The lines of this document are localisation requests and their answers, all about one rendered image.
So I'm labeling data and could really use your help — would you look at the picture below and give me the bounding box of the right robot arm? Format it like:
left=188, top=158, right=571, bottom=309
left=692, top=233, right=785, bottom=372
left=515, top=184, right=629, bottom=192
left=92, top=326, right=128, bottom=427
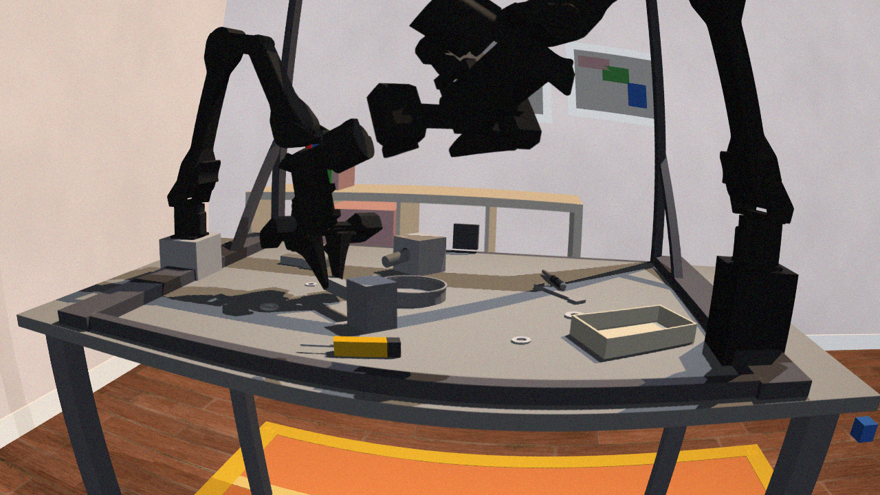
left=167, top=27, right=375, bottom=240

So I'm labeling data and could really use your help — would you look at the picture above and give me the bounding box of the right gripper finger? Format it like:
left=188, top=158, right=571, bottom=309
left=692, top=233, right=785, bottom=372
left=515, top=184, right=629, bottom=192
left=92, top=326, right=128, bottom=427
left=324, top=232, right=356, bottom=279
left=290, top=234, right=329, bottom=289

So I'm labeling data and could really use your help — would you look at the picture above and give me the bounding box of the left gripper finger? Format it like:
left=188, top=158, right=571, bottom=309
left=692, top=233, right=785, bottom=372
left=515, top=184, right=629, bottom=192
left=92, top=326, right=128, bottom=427
left=382, top=143, right=419, bottom=158
left=449, top=134, right=516, bottom=157

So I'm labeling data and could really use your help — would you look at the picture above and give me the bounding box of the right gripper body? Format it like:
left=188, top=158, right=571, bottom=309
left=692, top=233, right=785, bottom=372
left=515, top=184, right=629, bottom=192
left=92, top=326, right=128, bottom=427
left=260, top=177, right=383, bottom=249

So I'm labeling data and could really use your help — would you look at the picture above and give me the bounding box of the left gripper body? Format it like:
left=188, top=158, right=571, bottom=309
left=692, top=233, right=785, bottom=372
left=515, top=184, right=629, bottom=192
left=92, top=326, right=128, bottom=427
left=366, top=60, right=542, bottom=150

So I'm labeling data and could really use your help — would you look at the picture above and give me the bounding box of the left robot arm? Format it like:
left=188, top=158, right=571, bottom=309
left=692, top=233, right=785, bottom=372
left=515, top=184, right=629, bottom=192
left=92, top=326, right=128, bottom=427
left=409, top=0, right=794, bottom=271

